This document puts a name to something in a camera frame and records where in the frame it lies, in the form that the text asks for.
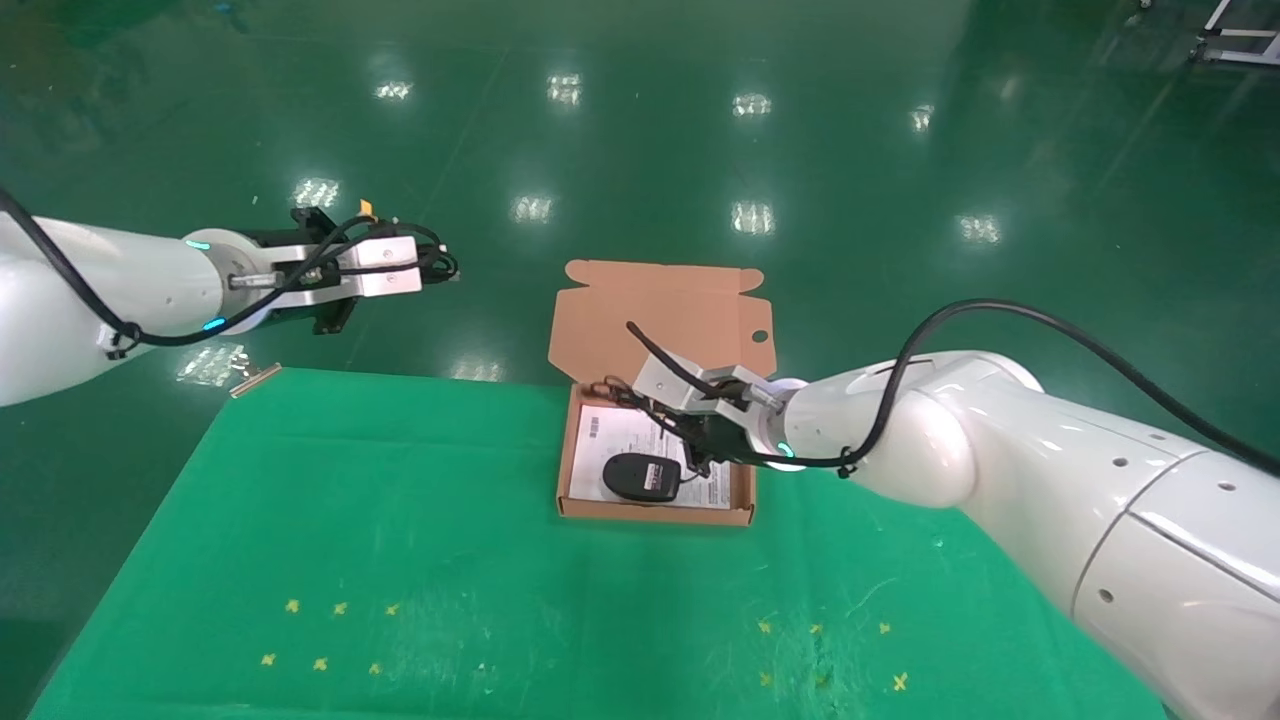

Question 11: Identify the white metal rack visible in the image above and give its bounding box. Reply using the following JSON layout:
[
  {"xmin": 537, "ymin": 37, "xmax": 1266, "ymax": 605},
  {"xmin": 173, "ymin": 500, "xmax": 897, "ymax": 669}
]
[{"xmin": 1188, "ymin": 0, "xmax": 1280, "ymax": 67}]

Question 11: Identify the green table cloth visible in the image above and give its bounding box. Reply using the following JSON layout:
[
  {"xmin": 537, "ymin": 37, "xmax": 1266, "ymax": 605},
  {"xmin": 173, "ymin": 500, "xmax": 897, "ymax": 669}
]
[{"xmin": 25, "ymin": 368, "xmax": 1166, "ymax": 720}]

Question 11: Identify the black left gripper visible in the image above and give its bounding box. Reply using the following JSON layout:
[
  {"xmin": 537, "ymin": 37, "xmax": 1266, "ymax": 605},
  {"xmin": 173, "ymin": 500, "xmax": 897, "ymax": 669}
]
[{"xmin": 245, "ymin": 205, "xmax": 359, "ymax": 336}]

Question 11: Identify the black wired mouse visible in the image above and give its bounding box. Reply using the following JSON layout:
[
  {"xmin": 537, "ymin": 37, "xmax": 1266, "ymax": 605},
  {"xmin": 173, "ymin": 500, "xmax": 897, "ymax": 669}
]
[{"xmin": 602, "ymin": 452, "xmax": 703, "ymax": 503}]

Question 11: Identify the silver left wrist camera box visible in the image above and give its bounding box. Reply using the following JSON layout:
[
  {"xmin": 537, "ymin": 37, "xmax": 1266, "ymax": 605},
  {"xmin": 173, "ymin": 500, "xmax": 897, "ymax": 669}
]
[{"xmin": 335, "ymin": 235, "xmax": 422, "ymax": 299}]

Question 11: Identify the open brown cardboard box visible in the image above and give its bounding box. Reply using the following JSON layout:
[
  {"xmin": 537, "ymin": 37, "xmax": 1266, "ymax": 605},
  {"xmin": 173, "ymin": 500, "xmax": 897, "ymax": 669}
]
[{"xmin": 547, "ymin": 260, "xmax": 777, "ymax": 528}]

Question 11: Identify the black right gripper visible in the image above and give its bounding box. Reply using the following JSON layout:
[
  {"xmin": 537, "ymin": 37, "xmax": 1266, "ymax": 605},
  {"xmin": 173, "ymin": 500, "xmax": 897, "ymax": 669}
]
[{"xmin": 585, "ymin": 375, "xmax": 793, "ymax": 481}]

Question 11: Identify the metal binder clip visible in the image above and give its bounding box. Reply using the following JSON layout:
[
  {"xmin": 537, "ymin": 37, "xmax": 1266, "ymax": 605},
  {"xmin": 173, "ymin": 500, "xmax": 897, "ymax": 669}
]
[{"xmin": 228, "ymin": 360, "xmax": 283, "ymax": 399}]

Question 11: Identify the white printed paper sheet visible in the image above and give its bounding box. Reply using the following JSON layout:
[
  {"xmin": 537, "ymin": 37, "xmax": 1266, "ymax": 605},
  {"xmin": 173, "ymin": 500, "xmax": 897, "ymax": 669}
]
[{"xmin": 568, "ymin": 405, "xmax": 733, "ymax": 511}]

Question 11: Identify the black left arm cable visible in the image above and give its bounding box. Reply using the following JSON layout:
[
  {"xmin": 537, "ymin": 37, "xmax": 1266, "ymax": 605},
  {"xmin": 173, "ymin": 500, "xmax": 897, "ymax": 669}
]
[{"xmin": 0, "ymin": 188, "xmax": 446, "ymax": 351}]

